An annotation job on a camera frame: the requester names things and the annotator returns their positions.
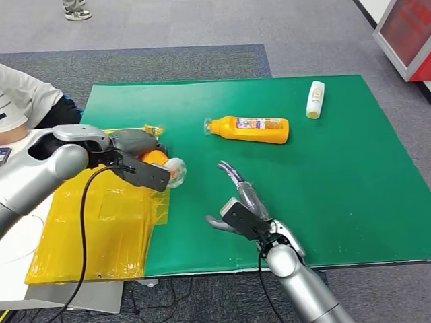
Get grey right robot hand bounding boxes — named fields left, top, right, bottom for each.
left=206, top=160, right=272, bottom=235

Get white desk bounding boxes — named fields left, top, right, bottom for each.
left=0, top=129, right=80, bottom=310

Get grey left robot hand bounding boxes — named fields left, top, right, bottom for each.
left=109, top=129, right=169, bottom=157

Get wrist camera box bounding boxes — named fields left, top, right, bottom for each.
left=89, top=149, right=171, bottom=193
left=220, top=197, right=273, bottom=242

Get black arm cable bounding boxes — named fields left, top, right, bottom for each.
left=47, top=165, right=135, bottom=323
left=257, top=247, right=287, bottom=323

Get standing person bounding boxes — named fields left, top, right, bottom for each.
left=62, top=0, right=92, bottom=22

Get orange bottle with clear cap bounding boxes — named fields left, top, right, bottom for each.
left=203, top=116, right=290, bottom=145
left=141, top=149, right=187, bottom=190

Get small white bottle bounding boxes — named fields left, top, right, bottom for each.
left=306, top=81, right=326, bottom=120

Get yellow taped cardboard sheet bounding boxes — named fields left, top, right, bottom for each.
left=25, top=125, right=171, bottom=285

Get black floor cable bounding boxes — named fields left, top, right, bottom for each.
left=129, top=277, right=193, bottom=323

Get seated person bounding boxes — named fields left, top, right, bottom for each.
left=0, top=63, right=82, bottom=146

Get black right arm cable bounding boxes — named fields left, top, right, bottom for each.
left=257, top=247, right=287, bottom=323

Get red and white sign cabinet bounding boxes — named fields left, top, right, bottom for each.
left=373, top=0, right=431, bottom=83

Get green table mat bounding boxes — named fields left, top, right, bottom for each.
left=80, top=75, right=431, bottom=277

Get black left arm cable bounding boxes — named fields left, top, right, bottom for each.
left=47, top=165, right=135, bottom=323

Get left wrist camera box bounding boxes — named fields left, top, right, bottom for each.
left=89, top=149, right=171, bottom=193

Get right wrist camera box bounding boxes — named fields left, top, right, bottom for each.
left=220, top=197, right=273, bottom=242

